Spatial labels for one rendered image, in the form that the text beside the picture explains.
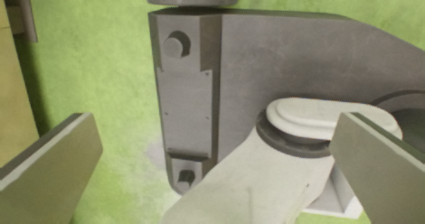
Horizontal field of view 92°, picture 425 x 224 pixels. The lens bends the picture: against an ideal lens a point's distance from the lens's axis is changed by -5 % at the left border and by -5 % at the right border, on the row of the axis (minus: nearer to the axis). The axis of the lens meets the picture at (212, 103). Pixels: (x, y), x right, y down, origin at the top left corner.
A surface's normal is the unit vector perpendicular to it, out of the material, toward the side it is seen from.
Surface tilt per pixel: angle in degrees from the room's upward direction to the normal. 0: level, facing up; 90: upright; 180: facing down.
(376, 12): 0
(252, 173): 90
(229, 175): 90
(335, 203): 90
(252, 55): 0
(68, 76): 0
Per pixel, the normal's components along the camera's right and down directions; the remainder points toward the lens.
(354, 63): -0.18, 0.47
